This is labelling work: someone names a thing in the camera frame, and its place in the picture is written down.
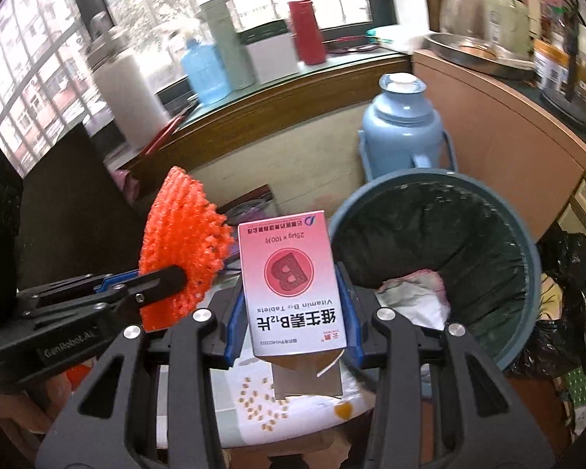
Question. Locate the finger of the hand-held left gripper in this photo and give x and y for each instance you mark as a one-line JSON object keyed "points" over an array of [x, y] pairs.
{"points": [[161, 281], [117, 279]]}

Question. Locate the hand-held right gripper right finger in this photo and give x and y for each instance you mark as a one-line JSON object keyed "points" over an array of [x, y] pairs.
{"points": [[349, 322]]}

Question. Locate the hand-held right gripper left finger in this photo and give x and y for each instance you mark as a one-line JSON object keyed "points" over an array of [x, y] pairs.
{"points": [[234, 332]]}

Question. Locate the orange foam net sleeve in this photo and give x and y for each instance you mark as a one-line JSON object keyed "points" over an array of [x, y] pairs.
{"points": [[180, 224]]}

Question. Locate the white paper sheet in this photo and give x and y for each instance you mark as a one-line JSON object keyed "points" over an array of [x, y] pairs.
{"points": [[420, 310]]}

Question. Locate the pink medicine box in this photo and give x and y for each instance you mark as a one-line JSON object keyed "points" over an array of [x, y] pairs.
{"points": [[288, 273]]}

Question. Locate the blue bin with black liner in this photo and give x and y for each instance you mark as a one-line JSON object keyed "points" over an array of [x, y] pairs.
{"points": [[469, 234]]}

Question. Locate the black computer monitor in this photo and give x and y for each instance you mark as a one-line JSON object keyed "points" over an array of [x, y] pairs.
{"points": [[78, 215]]}

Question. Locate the small pink cloth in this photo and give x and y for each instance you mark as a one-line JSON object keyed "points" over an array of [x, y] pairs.
{"points": [[127, 180]]}

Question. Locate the scattered yellow pills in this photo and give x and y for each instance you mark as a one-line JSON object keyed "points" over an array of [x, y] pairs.
{"points": [[268, 428]]}

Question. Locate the flower printed table cover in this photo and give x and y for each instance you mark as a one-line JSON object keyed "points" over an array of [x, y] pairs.
{"points": [[312, 420]]}

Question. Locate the large white water bottle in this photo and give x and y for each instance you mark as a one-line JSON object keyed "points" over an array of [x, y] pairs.
{"points": [[132, 102]]}

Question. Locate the blue thermos flask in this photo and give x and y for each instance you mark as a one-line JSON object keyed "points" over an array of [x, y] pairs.
{"points": [[400, 127]]}

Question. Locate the blue ribbed spray bottle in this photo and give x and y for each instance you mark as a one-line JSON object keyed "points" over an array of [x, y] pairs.
{"points": [[202, 75]]}

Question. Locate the black plastic bag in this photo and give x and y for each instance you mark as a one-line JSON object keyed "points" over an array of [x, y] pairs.
{"points": [[571, 303]]}

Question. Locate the light wooden cabinet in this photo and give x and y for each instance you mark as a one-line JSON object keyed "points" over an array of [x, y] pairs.
{"points": [[498, 137]]}

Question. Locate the pale green thermos bottle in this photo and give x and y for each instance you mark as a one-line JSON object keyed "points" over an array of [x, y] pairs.
{"points": [[227, 49]]}

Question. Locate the white cardboard box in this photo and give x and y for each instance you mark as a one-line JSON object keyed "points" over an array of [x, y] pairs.
{"points": [[273, 61]]}

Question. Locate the dark framed glasses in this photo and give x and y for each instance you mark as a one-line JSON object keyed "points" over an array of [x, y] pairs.
{"points": [[351, 49]]}

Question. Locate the red drinking bottle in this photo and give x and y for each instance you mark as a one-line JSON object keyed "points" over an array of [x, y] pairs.
{"points": [[307, 34]]}

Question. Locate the metal tray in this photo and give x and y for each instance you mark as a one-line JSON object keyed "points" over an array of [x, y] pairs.
{"points": [[469, 56]]}

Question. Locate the white green packet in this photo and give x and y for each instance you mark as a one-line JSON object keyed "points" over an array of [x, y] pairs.
{"points": [[395, 34]]}

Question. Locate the white labelled can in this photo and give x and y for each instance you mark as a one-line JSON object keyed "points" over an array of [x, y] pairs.
{"points": [[549, 68]]}

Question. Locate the clear glass jug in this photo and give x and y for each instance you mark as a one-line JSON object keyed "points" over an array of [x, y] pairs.
{"points": [[464, 5]]}

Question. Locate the pale green kettle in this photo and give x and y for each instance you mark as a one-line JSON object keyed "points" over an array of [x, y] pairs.
{"points": [[510, 14]]}

